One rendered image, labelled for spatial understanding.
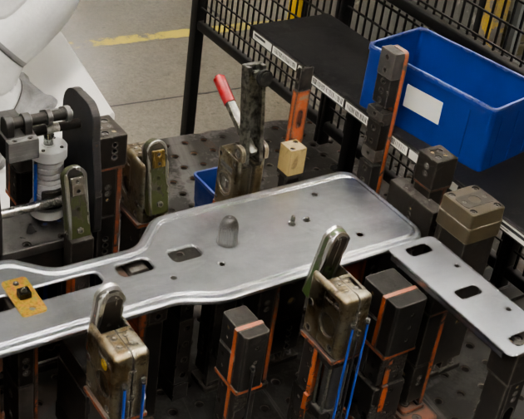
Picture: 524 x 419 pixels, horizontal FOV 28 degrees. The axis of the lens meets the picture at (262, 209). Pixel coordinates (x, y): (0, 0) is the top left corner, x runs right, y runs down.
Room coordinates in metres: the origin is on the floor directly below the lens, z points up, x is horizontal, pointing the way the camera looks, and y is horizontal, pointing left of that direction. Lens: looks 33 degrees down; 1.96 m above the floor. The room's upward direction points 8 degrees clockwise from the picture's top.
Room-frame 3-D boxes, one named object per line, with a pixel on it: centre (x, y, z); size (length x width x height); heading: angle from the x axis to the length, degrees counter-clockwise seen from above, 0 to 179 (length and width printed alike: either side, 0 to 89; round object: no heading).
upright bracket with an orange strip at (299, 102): (1.61, -0.04, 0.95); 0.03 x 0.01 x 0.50; 128
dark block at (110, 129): (1.45, 0.27, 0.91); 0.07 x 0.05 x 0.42; 38
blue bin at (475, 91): (1.79, -0.32, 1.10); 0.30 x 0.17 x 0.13; 48
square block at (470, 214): (1.49, -0.35, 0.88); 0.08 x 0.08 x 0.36; 38
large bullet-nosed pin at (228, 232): (1.35, 0.05, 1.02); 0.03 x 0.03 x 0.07
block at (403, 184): (1.58, -0.27, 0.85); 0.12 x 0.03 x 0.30; 38
